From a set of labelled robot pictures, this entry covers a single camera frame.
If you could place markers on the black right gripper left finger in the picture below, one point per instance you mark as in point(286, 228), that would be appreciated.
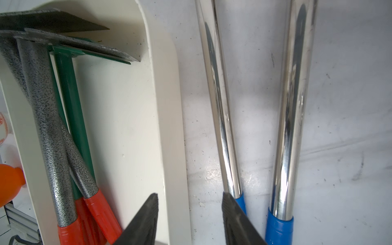
point(143, 227)

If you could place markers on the green hoe red grip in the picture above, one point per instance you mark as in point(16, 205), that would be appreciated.
point(75, 137)
point(91, 231)

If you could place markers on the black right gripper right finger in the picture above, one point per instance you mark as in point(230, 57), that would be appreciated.
point(238, 228)

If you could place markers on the aluminium mounting rail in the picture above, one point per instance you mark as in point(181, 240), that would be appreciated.
point(15, 222)

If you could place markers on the orange patterned bowl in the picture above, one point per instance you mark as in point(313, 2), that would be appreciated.
point(4, 131)

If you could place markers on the cream plastic storage tray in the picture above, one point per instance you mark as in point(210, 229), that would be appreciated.
point(133, 115)

